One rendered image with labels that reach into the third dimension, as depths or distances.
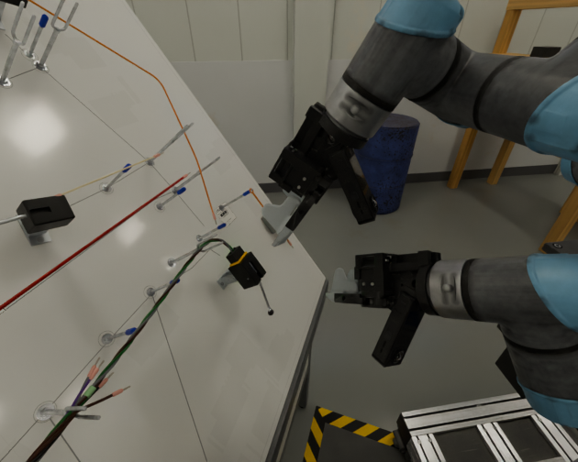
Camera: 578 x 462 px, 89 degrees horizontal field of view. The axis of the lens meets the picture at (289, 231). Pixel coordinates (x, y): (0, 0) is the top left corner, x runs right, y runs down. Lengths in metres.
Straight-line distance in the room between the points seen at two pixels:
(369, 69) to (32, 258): 0.48
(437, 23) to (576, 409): 0.41
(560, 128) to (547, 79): 0.05
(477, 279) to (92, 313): 0.51
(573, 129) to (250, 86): 2.80
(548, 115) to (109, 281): 0.56
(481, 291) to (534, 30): 3.79
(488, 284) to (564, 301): 0.06
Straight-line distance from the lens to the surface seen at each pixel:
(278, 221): 0.45
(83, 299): 0.52
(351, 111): 0.37
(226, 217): 0.71
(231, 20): 2.98
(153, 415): 0.55
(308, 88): 2.99
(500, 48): 3.59
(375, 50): 0.37
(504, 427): 1.68
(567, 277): 0.37
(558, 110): 0.34
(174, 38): 3.02
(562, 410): 0.46
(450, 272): 0.41
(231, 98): 3.02
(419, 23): 0.36
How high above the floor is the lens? 1.55
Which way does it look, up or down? 35 degrees down
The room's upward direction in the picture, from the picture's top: straight up
